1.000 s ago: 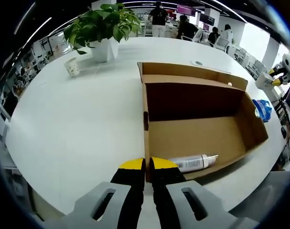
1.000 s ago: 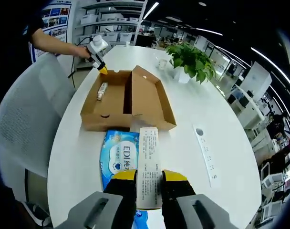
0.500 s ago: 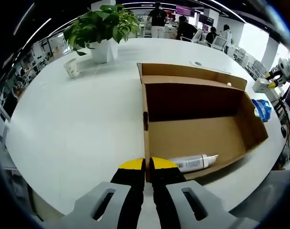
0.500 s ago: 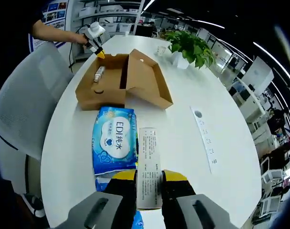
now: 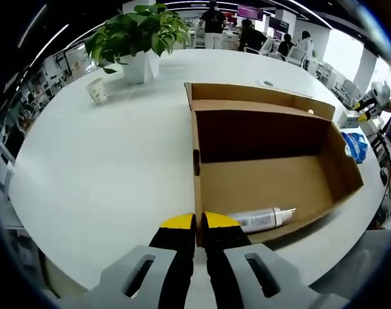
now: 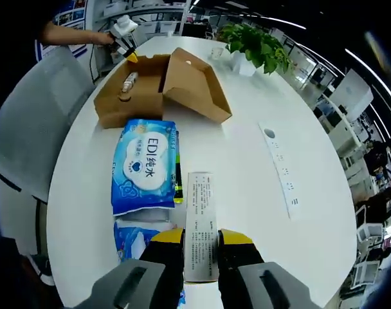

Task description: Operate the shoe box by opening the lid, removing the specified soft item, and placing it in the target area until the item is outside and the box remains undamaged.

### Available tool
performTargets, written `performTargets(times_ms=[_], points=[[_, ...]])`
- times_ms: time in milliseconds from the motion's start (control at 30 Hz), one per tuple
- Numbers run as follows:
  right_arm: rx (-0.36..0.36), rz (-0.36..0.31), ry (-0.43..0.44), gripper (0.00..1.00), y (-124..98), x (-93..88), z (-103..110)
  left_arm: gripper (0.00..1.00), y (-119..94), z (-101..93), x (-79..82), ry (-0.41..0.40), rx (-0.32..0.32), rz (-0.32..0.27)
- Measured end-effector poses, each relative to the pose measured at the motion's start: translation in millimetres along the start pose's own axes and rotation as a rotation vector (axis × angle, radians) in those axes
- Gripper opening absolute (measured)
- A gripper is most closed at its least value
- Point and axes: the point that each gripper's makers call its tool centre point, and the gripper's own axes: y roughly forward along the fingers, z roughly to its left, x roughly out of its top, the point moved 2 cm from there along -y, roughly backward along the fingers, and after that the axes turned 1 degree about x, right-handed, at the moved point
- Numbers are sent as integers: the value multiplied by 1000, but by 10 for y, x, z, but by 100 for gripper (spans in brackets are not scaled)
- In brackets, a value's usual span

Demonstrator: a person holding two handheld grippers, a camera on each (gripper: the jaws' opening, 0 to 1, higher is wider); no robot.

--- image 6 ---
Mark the grey green sachet pack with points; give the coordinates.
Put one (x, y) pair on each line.
(178, 180)

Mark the person's left hand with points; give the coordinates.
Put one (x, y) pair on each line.
(106, 38)

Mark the white tube bottle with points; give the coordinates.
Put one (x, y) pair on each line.
(130, 82)

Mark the wall photo poster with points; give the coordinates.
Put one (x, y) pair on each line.
(70, 19)

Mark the brown cardboard shoe box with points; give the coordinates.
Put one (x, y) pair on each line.
(189, 83)

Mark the patterned white paper cup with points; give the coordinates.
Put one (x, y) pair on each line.
(217, 53)

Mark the blue soft tissue pack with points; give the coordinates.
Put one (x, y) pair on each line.
(131, 241)

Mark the grey mesh office chair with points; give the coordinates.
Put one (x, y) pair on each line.
(38, 122)

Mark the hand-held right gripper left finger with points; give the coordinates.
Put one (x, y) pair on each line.
(166, 257)

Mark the blue wet wipes pack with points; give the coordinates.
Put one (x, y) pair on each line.
(144, 167)

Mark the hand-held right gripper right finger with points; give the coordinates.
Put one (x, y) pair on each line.
(237, 257)

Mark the white table socket strip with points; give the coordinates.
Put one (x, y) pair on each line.
(279, 167)

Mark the white office chair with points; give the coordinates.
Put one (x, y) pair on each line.
(369, 236)

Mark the grey metal shelf rack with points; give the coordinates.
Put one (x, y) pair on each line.
(141, 13)

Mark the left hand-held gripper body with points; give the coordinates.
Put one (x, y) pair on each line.
(123, 27)

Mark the person's black sneaker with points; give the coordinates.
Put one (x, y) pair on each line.
(41, 270)

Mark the green plant in white pot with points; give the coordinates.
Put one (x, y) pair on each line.
(256, 45)

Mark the long white carton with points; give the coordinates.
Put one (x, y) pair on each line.
(200, 219)

